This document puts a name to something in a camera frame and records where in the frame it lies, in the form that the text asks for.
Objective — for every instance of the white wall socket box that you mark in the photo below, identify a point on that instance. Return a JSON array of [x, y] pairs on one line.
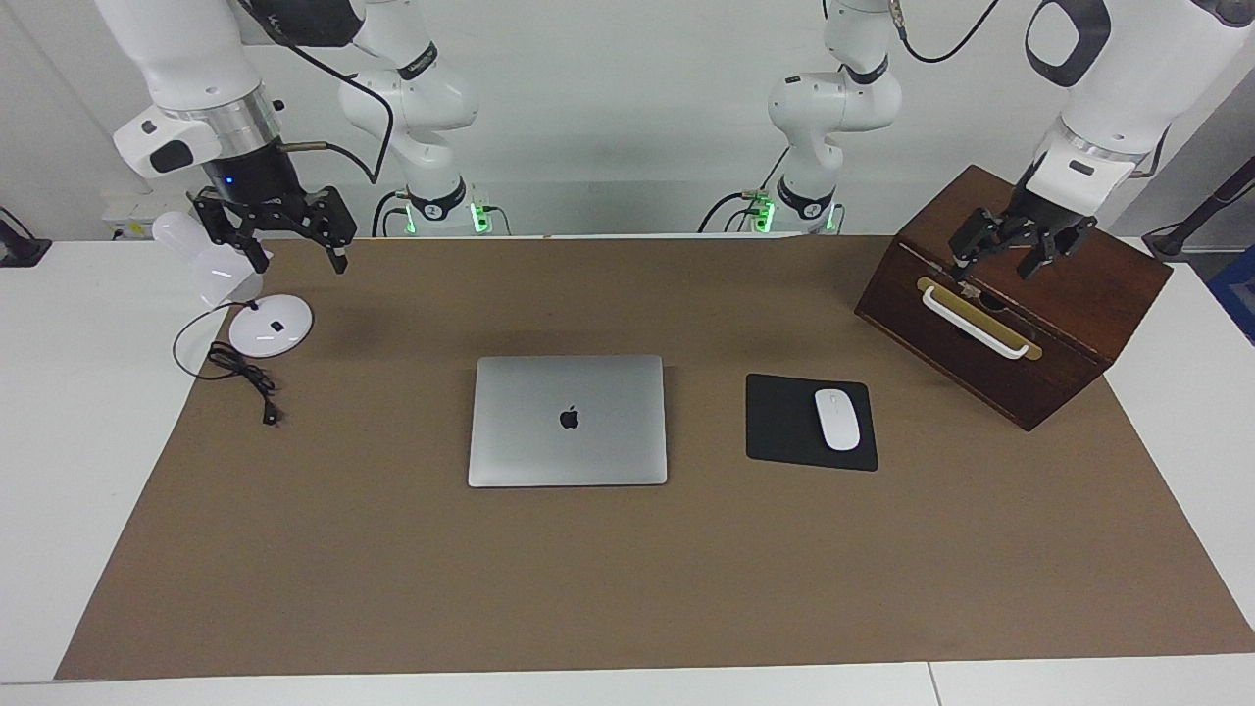
[[132, 214]]

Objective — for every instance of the black mouse pad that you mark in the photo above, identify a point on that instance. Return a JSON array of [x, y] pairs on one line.
[[779, 422]]

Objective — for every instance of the black tripod leg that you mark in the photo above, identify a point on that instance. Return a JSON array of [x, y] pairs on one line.
[[1206, 211]]

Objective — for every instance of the brown wooden box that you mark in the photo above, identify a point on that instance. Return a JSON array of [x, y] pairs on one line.
[[1088, 294]]

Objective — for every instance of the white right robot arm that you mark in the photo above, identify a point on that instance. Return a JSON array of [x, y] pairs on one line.
[[186, 59]]

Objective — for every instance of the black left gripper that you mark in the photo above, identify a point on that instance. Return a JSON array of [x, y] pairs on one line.
[[1039, 201]]

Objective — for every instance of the brown table mat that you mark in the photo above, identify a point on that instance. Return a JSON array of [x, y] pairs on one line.
[[627, 569]]

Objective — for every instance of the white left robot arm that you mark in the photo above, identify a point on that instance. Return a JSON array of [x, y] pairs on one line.
[[833, 103]]

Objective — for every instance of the white desk lamp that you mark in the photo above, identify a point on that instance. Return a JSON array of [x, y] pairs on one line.
[[270, 328]]

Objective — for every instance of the white computer mouse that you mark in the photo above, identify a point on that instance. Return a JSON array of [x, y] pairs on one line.
[[837, 420]]

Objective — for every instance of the black stand foot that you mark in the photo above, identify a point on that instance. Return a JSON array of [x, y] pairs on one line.
[[20, 250]]

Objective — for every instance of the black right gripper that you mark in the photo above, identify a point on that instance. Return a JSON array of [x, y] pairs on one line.
[[250, 176]]

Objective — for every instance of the silver laptop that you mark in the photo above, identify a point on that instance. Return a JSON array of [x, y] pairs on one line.
[[608, 441]]

